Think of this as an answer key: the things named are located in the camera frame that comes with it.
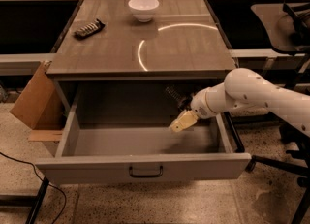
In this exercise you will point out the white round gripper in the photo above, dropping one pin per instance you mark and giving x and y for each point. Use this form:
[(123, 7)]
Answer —
[(201, 105)]

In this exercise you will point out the clear plastic water bottle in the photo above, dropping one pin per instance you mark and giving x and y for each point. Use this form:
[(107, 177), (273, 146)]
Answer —
[(182, 101)]

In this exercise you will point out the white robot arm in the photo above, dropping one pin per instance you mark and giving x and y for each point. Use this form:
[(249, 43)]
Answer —
[(242, 88)]

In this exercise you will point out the grey open top drawer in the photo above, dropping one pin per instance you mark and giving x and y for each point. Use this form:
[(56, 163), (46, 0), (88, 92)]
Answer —
[(112, 126)]

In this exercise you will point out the grey cabinet with wooden counter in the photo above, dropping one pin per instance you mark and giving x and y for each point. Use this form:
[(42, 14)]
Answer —
[(181, 42)]

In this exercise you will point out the white ceramic bowl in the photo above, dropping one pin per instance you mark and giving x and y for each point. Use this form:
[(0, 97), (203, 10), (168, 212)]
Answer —
[(143, 10)]

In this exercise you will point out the black office chair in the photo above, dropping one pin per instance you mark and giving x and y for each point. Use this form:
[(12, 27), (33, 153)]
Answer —
[(287, 26)]

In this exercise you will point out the brown cardboard box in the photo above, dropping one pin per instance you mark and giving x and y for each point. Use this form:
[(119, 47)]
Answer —
[(40, 108)]

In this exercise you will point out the black metal stand leg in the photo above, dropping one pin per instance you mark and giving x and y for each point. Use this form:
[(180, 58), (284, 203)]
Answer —
[(33, 202)]

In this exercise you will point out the black drawer handle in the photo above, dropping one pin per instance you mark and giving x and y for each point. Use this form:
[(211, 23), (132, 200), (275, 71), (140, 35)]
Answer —
[(145, 173)]

